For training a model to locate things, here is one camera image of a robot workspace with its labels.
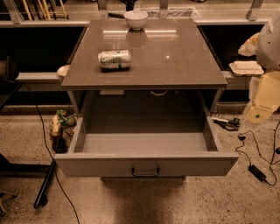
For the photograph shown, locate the grey drawer cabinet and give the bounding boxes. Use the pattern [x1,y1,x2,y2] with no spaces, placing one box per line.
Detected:
[61,19,227,112]

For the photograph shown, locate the black cable on floor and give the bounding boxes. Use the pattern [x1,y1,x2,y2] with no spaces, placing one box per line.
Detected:
[17,81,81,224]

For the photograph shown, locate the white plate at cabinet side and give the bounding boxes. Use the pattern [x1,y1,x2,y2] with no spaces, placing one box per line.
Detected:
[57,65,70,77]

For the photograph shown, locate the black metal drawer handle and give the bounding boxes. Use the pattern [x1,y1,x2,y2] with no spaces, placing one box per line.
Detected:
[131,167,160,178]

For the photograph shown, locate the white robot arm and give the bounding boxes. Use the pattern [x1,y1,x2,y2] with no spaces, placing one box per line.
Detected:
[256,16,280,70]

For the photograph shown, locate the black power adapter with cable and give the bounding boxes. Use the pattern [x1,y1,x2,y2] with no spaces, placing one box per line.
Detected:
[235,122,280,186]

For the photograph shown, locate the black scissors with marker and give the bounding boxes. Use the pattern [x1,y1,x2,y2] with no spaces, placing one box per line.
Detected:
[212,117,240,131]

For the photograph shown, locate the white takeout container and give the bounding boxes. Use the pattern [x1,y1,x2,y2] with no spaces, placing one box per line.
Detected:
[229,60,264,76]

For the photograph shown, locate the crumpled paper bag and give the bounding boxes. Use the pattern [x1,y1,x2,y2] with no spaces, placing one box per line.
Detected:
[238,32,260,57]

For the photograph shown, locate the open grey top drawer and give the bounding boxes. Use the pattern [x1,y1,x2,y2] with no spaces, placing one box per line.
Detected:
[53,89,240,179]

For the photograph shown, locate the white bowl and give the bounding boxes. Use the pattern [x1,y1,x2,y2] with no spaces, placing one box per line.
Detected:
[124,10,148,30]

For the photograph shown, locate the black chair base leg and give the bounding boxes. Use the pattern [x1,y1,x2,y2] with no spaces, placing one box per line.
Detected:
[33,160,56,209]

